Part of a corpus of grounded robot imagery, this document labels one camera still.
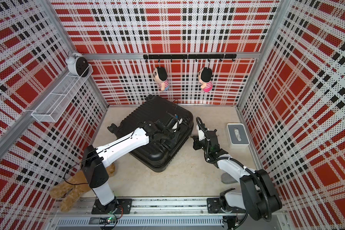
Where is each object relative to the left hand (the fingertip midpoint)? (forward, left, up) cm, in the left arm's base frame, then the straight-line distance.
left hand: (178, 135), depth 82 cm
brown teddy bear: (-26, +57, -10) cm, 64 cm away
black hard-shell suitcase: (+20, +17, +2) cm, 27 cm away
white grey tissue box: (+8, -40, -13) cm, 42 cm away
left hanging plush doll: (+35, +12, +17) cm, 41 cm away
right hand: (+3, -11, -6) cm, 13 cm away
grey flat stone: (-19, -28, -16) cm, 37 cm away
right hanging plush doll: (+38, -18, +12) cm, 44 cm away
